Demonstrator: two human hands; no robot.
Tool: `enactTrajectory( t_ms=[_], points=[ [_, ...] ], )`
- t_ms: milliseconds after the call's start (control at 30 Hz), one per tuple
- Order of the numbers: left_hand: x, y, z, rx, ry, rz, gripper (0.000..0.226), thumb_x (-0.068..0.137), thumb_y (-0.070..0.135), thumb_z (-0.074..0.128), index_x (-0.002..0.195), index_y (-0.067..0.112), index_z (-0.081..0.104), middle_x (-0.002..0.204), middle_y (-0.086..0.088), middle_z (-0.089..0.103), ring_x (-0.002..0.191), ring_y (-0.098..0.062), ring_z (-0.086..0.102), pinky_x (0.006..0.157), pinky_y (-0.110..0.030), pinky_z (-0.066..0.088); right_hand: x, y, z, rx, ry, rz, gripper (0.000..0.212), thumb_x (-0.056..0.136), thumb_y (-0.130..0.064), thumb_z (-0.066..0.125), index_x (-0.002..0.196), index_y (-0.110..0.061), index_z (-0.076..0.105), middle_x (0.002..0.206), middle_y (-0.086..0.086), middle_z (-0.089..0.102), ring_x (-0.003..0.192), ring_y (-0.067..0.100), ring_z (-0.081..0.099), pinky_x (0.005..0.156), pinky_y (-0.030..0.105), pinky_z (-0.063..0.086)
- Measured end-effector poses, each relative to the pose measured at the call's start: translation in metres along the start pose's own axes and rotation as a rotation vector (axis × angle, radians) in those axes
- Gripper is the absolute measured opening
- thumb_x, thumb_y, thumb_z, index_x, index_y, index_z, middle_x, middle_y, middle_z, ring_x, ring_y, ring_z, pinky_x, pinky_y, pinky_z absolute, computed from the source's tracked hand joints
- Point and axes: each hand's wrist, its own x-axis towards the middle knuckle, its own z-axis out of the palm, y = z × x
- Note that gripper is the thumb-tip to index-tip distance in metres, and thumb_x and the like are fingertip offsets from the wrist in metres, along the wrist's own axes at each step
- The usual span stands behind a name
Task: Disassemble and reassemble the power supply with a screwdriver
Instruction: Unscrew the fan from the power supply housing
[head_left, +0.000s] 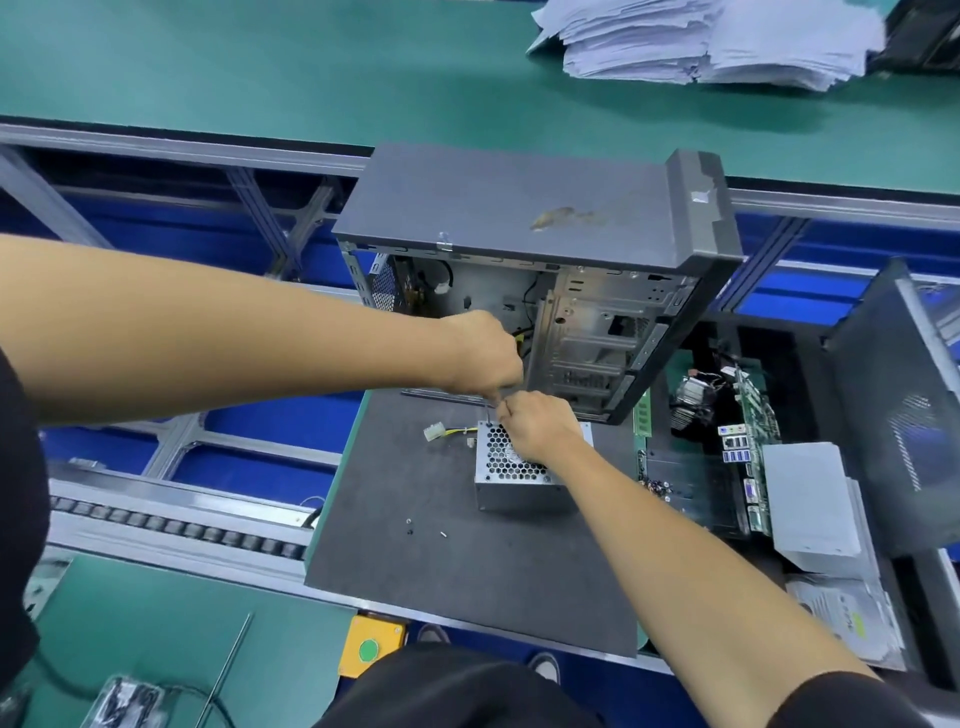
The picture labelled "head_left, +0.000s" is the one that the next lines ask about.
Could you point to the black foam tray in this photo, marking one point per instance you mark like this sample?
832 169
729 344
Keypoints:
795 375

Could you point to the person's left forearm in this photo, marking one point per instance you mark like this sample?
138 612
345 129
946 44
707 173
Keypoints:
225 330

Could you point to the person's right forearm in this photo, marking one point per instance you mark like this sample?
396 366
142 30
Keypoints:
690 585

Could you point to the silver optical drive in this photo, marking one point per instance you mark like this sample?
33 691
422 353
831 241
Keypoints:
810 503

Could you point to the silver hard drive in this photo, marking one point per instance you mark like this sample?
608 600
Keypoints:
848 618

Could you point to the silver power supply unit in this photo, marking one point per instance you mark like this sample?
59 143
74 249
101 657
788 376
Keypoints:
510 488

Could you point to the person's shoe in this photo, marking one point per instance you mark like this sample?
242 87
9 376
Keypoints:
546 668
434 635

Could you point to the person's right shoe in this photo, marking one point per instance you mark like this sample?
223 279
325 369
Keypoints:
546 668

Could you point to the person's black shirt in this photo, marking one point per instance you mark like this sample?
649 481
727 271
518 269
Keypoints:
18 510

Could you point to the clear plastic screw box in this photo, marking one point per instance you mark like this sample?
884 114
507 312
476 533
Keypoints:
123 705

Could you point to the person's left hand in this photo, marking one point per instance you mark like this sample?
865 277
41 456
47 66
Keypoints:
480 357

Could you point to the dark grey case side panel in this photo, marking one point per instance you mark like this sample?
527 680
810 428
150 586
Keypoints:
900 405

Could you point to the dark grey foam mat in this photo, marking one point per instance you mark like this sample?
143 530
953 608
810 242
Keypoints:
390 578

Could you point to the yellow box with green button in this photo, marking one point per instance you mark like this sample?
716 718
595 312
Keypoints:
371 648

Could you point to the power supply circuit board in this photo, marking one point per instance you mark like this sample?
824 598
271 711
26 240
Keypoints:
435 432

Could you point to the clear plastic tray with screws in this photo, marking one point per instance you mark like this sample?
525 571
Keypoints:
690 488

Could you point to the processor cooler with fan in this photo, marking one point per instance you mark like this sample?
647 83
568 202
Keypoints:
701 398

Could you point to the black cardboard box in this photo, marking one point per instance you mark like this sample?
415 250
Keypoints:
923 38

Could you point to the person's left shoe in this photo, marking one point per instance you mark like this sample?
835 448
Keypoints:
434 635

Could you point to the person's black trousers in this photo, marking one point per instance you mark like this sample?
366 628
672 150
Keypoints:
435 693

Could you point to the small pile of screws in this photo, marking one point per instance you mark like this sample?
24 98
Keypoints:
407 525

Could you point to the stack of white papers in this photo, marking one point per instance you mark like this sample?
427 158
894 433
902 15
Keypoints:
705 42

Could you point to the aluminium conveyor frame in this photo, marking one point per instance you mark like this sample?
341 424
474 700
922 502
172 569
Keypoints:
180 510

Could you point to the person's right hand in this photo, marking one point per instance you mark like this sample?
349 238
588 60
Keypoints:
540 428

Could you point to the green motherboard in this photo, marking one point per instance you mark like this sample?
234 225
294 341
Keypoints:
758 413

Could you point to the green memory stick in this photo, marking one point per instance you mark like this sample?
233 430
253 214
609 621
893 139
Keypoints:
644 420

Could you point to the grey computer tower case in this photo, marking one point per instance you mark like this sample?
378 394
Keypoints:
525 195

